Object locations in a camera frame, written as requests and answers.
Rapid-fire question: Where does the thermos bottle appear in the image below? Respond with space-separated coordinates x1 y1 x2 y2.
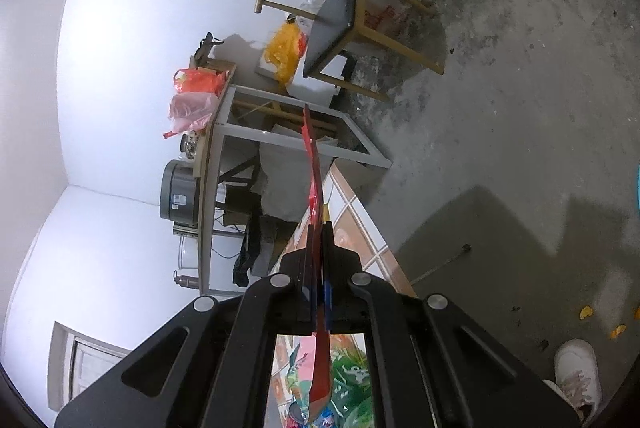
172 270 202 292

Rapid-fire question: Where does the wooden chair with dark seat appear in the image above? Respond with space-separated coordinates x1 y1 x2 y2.
254 0 447 102

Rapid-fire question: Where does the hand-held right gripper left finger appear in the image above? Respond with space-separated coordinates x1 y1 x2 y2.
54 220 326 428

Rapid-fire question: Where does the metal bowl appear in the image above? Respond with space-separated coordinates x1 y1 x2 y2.
180 130 204 159

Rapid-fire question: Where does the red packet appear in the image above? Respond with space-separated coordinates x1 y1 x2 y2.
300 104 334 426

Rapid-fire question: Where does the white foam box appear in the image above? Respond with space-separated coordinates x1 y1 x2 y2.
255 50 352 109

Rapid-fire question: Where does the grey rice cooker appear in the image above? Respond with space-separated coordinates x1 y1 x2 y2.
160 159 204 227

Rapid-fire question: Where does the red plastic bag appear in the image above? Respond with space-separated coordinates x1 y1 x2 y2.
172 68 229 97

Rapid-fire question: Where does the green plastic bottle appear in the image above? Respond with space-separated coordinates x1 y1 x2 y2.
328 343 373 428

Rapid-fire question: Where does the yellow plastic bag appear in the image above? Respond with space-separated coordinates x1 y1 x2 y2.
263 22 309 85

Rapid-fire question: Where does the black clothing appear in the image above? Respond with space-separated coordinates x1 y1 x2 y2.
231 213 264 289

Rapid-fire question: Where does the white door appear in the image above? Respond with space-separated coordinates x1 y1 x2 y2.
47 320 134 415

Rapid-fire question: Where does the white sack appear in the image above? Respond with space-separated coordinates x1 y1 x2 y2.
257 140 334 225

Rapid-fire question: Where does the person's white shoe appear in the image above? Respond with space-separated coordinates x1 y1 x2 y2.
542 339 604 425

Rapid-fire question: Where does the grey side table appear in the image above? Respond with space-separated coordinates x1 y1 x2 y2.
192 58 394 297

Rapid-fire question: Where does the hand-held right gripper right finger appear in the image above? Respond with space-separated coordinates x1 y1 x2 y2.
322 222 583 428

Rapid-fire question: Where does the pink plastic bag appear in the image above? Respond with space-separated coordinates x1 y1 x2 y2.
162 92 221 139

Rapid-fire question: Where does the glass bowl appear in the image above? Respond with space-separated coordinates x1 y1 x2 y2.
177 235 202 272

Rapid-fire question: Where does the metal rod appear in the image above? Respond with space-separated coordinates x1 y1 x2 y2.
410 244 474 283

